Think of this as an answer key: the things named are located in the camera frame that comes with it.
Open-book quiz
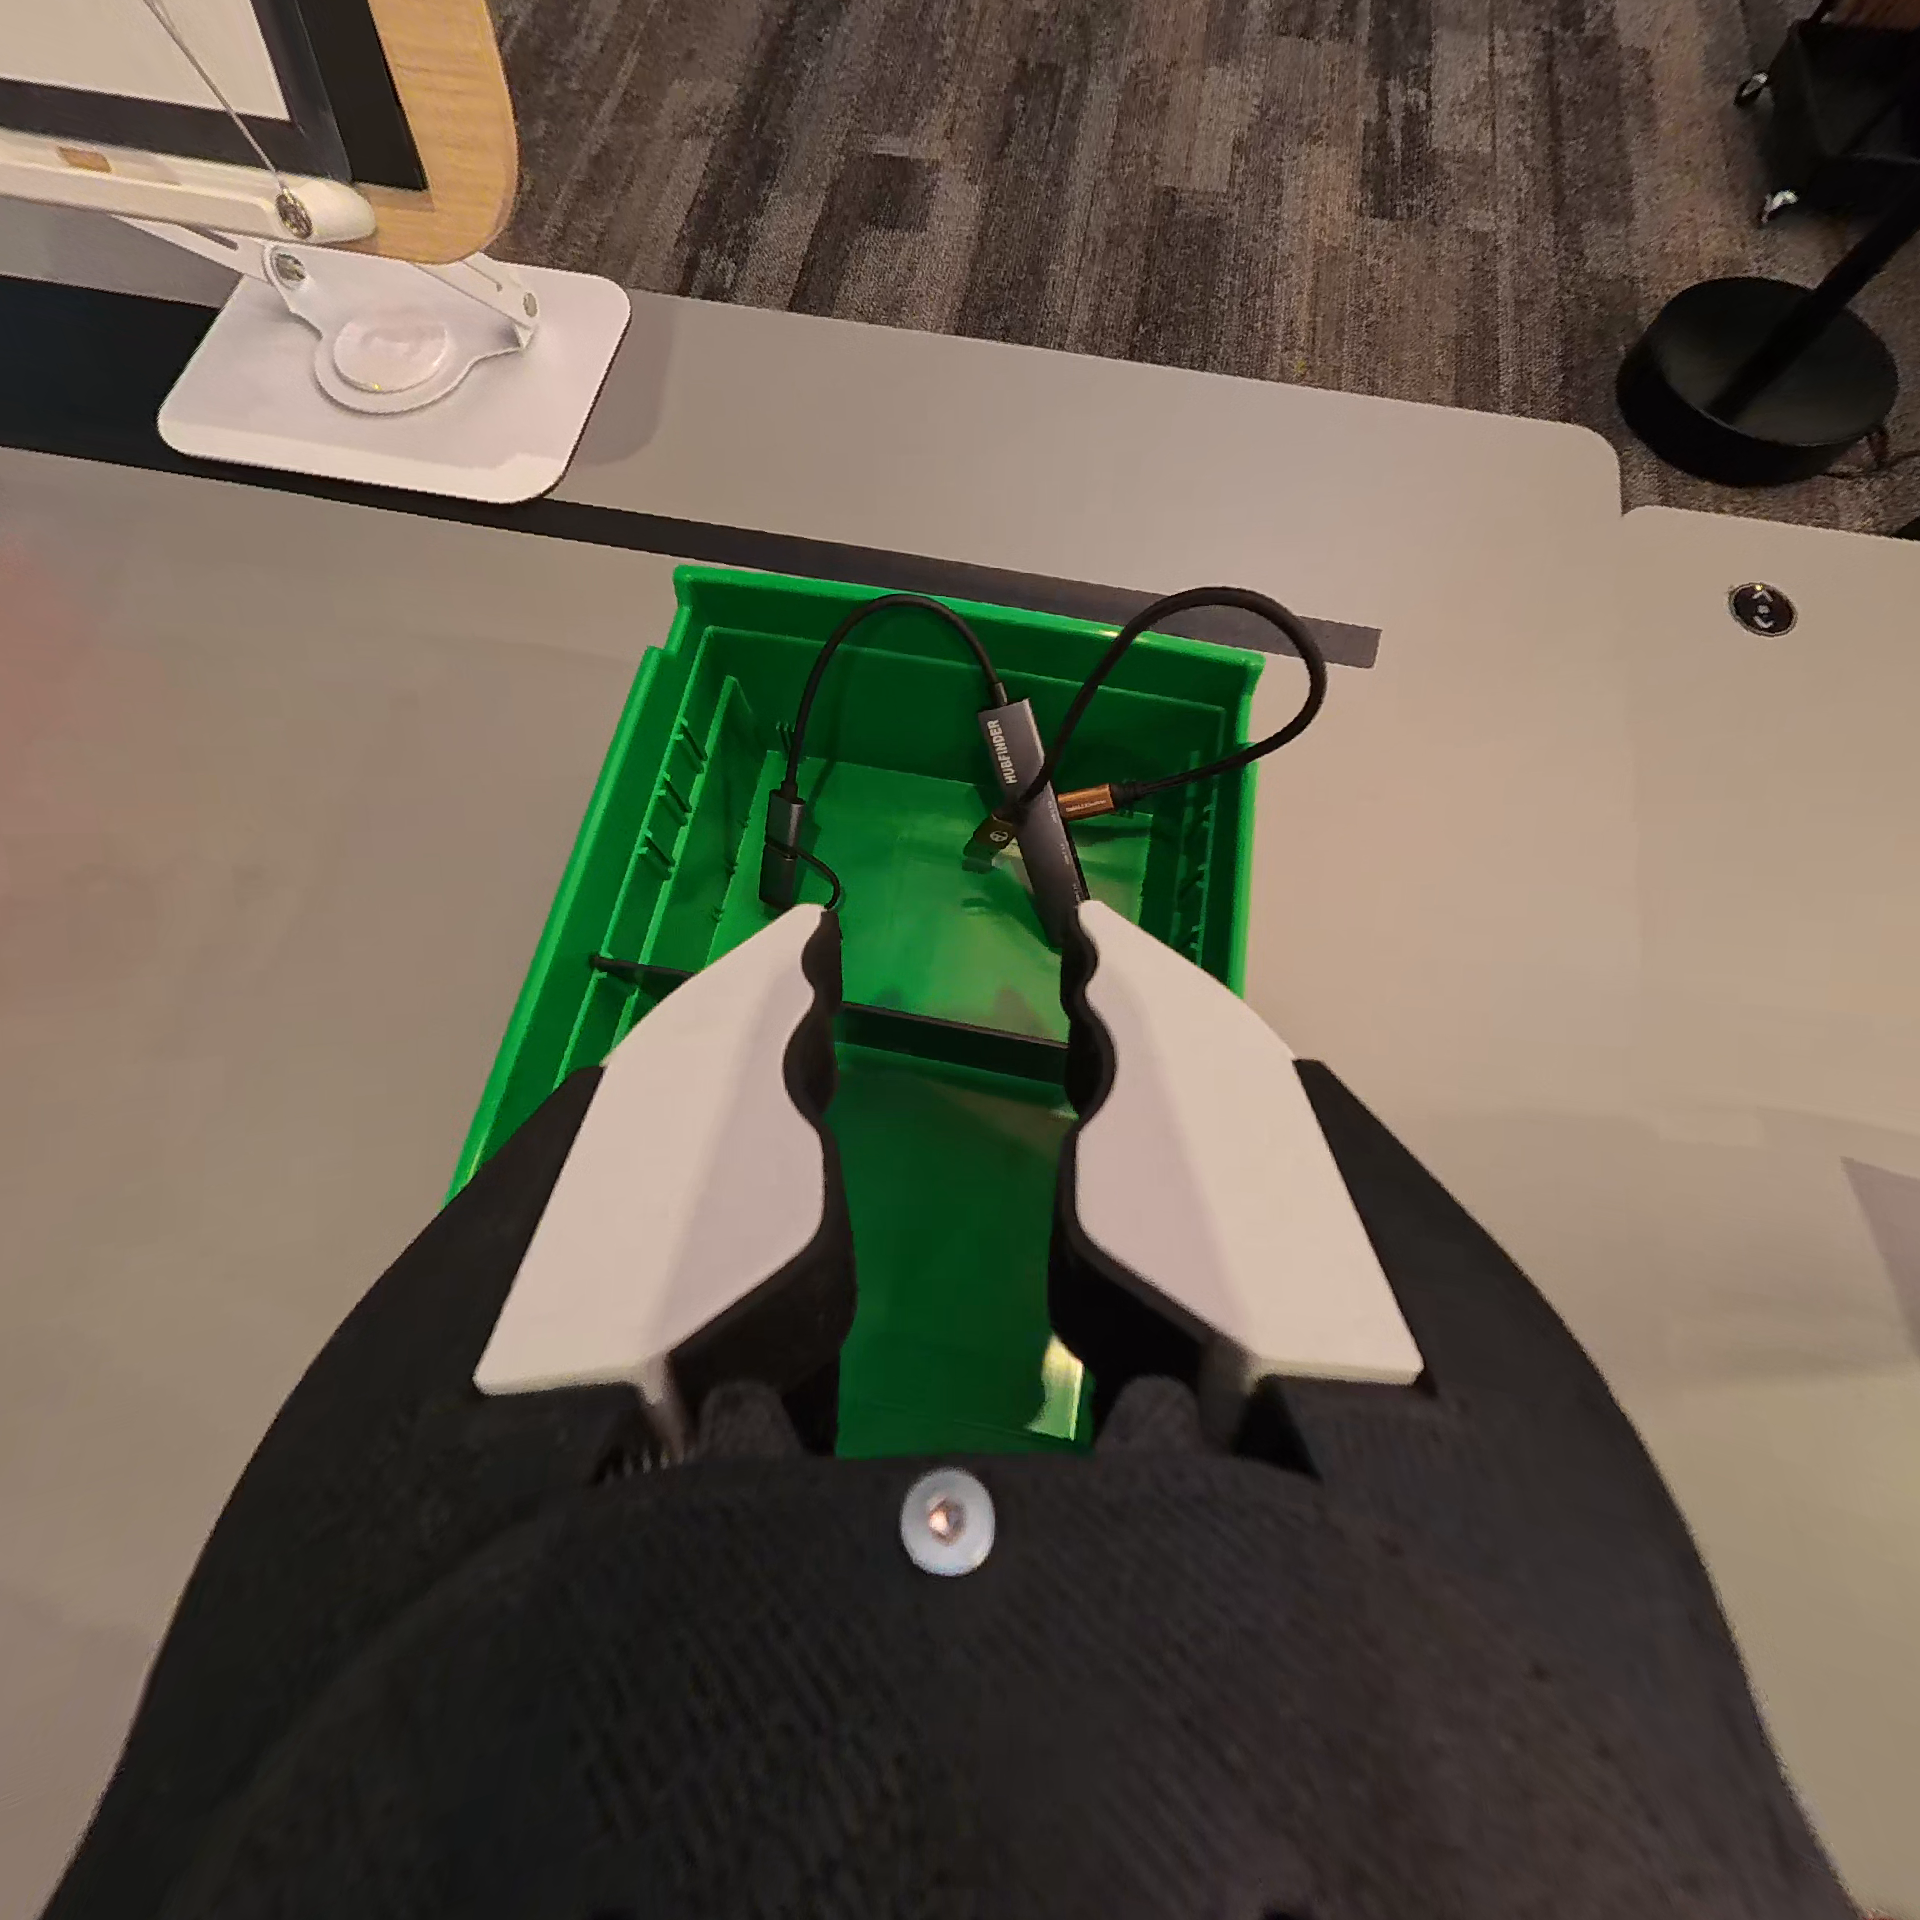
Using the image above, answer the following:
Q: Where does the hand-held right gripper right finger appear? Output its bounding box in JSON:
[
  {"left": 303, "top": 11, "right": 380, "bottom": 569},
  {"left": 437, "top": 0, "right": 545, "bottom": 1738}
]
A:
[{"left": 1049, "top": 899, "right": 1424, "bottom": 1391}]

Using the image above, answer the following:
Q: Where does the black braided usb-c cable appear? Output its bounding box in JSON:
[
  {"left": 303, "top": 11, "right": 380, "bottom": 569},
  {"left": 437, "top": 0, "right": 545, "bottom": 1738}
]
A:
[{"left": 959, "top": 585, "right": 1330, "bottom": 874}]

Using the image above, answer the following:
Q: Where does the white monitor stand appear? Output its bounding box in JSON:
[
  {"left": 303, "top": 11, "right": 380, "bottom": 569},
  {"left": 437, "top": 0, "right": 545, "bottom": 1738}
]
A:
[{"left": 0, "top": 128, "right": 633, "bottom": 504}]

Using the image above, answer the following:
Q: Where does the black hub cable with plug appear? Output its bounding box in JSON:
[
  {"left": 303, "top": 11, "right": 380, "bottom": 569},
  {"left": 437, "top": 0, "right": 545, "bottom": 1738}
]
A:
[{"left": 756, "top": 591, "right": 1009, "bottom": 921}]

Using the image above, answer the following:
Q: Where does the black wheeled cart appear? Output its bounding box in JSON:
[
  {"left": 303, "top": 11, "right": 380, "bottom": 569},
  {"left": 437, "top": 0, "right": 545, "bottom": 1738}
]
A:
[{"left": 1737, "top": 0, "right": 1920, "bottom": 231}]

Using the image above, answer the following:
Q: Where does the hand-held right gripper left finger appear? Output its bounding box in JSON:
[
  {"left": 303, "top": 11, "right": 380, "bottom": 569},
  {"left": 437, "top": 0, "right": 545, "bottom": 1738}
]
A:
[{"left": 470, "top": 902, "right": 856, "bottom": 1395}]

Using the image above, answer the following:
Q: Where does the black round floor stand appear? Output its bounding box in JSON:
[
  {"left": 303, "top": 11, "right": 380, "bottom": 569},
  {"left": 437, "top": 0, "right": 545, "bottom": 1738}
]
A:
[{"left": 1616, "top": 194, "right": 1920, "bottom": 486}]

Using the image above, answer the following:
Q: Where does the wood-edged monitor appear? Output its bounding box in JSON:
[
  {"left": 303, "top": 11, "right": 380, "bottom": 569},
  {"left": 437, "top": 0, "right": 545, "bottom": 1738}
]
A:
[{"left": 0, "top": 0, "right": 520, "bottom": 269}]

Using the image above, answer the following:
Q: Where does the green plastic bin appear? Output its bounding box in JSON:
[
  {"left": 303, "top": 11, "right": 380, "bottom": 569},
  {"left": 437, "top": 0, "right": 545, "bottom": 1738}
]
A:
[{"left": 447, "top": 563, "right": 1265, "bottom": 1459}]

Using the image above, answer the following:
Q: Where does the grey usb hub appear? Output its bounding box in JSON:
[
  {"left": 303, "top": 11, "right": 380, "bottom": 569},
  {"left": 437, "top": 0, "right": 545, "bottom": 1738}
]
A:
[{"left": 977, "top": 711, "right": 1094, "bottom": 945}]

